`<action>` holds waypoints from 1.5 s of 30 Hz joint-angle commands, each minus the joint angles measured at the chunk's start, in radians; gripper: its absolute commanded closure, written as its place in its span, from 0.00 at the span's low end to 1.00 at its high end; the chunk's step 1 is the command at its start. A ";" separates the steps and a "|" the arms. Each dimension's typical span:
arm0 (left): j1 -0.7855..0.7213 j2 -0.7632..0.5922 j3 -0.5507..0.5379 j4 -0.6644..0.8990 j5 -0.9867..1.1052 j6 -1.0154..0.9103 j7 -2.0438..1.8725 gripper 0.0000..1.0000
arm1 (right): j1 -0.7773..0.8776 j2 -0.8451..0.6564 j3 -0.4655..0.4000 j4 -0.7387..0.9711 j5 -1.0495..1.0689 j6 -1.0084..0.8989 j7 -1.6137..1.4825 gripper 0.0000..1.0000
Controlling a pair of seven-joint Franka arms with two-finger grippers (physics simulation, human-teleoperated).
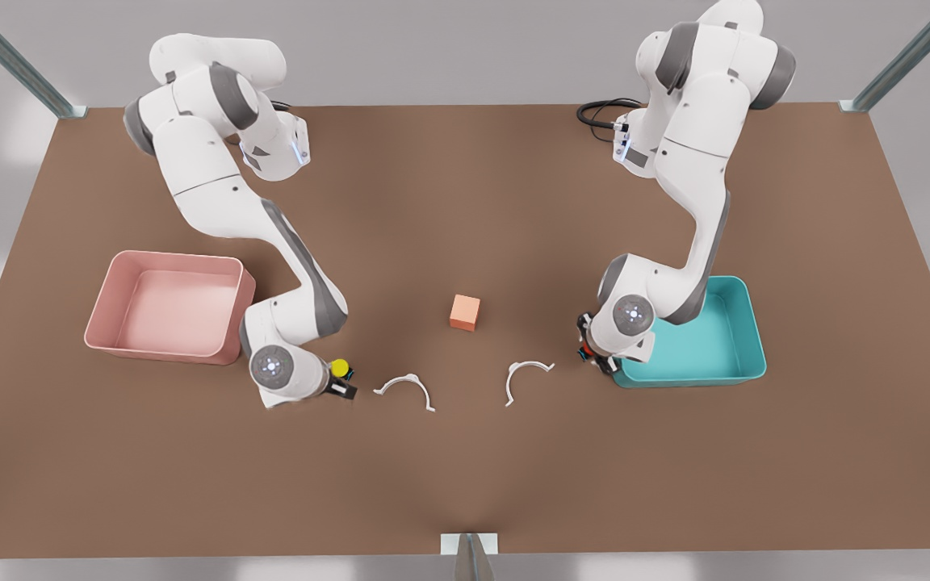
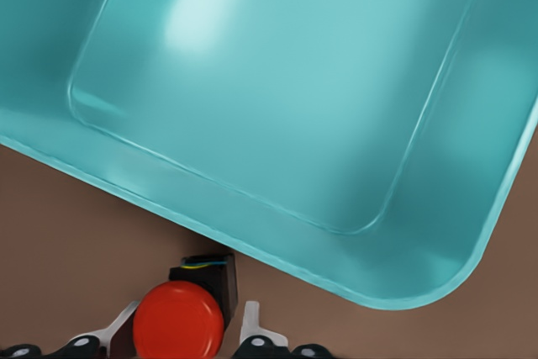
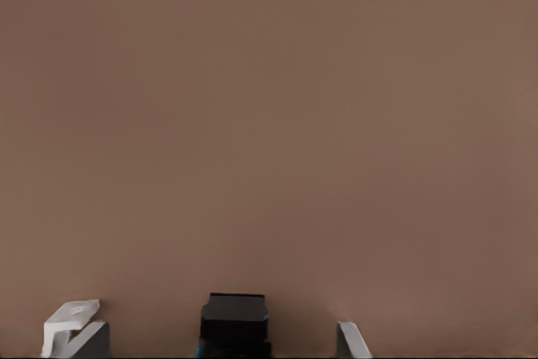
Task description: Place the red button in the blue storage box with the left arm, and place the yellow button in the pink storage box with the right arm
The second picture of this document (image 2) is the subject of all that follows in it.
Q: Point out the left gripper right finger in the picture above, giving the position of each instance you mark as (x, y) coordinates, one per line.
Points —
(254, 334)

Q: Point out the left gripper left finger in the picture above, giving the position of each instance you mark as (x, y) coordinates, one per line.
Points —
(101, 334)

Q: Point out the red button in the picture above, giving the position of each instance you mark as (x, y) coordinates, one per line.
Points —
(178, 321)

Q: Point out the blue storage box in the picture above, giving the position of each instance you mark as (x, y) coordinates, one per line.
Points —
(294, 81)

